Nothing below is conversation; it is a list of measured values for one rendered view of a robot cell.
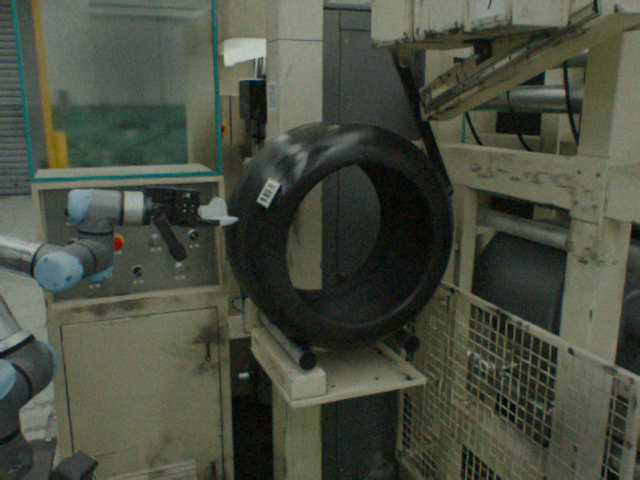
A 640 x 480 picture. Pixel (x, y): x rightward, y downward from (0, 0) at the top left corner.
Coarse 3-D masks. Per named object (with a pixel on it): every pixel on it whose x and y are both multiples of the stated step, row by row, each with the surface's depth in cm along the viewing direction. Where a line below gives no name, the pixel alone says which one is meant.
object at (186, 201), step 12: (156, 192) 132; (168, 192) 133; (180, 192) 132; (192, 192) 133; (156, 204) 133; (168, 204) 134; (180, 204) 133; (192, 204) 135; (168, 216) 134; (180, 216) 134; (192, 216) 135
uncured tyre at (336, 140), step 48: (288, 144) 139; (336, 144) 136; (384, 144) 139; (240, 192) 145; (288, 192) 133; (384, 192) 171; (432, 192) 146; (240, 240) 138; (384, 240) 175; (432, 240) 150; (288, 288) 138; (336, 288) 173; (384, 288) 173; (432, 288) 152; (336, 336) 145; (384, 336) 152
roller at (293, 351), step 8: (264, 320) 169; (272, 328) 162; (280, 336) 156; (288, 336) 153; (288, 344) 151; (296, 344) 148; (304, 344) 149; (288, 352) 150; (296, 352) 146; (304, 352) 144; (312, 352) 145; (296, 360) 145; (304, 360) 143; (312, 360) 144; (304, 368) 143; (312, 368) 144
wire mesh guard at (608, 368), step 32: (448, 288) 169; (416, 320) 189; (512, 320) 144; (480, 352) 158; (512, 352) 146; (576, 352) 126; (448, 416) 176; (576, 416) 128; (416, 448) 196; (448, 448) 177; (512, 448) 150; (544, 448) 139; (608, 448) 121
